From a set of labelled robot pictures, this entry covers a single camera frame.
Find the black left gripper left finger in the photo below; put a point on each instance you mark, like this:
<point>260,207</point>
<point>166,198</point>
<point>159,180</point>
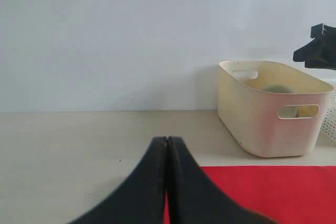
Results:
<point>140,198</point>

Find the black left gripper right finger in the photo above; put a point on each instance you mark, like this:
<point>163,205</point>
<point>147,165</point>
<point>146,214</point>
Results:
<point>194,198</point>

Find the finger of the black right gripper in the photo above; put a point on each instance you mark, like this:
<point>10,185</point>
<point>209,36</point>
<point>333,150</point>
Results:
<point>318,53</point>
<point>325,34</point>

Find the white perforated plastic basket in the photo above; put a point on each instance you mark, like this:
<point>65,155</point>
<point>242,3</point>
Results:
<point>328,125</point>

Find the cream plastic bin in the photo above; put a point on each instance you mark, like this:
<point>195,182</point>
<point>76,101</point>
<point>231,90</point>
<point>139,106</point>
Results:
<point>251,114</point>

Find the red tablecloth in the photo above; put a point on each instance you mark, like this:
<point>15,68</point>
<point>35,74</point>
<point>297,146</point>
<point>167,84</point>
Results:
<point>288,194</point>

